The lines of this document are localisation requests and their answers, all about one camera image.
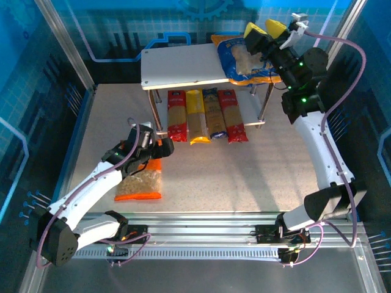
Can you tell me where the orange pasta bag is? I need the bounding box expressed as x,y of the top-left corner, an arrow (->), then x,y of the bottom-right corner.
114,140 -> 163,201

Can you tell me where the red spaghetti bag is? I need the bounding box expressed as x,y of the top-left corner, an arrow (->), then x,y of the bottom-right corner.
167,90 -> 188,143
217,90 -> 249,144

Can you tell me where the blue macaroni bag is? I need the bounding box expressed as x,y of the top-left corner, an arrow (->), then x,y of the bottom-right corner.
211,34 -> 282,88

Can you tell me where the yellow spaghetti bag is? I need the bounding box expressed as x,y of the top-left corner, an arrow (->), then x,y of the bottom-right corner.
185,89 -> 211,145

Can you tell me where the dark blue spaghetti bag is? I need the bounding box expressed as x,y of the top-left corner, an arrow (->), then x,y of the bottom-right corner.
202,87 -> 229,140

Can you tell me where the white two-tier shelf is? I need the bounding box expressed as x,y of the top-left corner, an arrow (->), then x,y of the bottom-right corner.
139,42 -> 283,136

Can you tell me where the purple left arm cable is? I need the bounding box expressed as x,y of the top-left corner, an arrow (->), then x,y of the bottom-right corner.
35,117 -> 152,269

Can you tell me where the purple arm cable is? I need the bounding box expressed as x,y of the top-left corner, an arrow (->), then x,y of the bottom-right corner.
35,117 -> 152,269
282,29 -> 367,268

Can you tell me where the aluminium frame post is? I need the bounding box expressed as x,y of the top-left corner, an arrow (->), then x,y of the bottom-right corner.
307,0 -> 367,94
33,0 -> 96,91

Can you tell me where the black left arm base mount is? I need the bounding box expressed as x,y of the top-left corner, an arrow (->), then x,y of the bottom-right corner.
105,224 -> 149,245

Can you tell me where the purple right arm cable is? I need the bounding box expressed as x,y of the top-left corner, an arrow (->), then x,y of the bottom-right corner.
282,29 -> 367,268

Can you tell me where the aluminium mounting rail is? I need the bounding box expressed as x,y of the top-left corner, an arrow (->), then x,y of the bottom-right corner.
76,213 -> 366,248

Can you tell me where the slotted grey cable duct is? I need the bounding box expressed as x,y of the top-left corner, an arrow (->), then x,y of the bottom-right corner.
71,247 -> 288,261

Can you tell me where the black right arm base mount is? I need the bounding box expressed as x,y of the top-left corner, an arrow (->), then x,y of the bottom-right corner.
255,224 -> 311,245

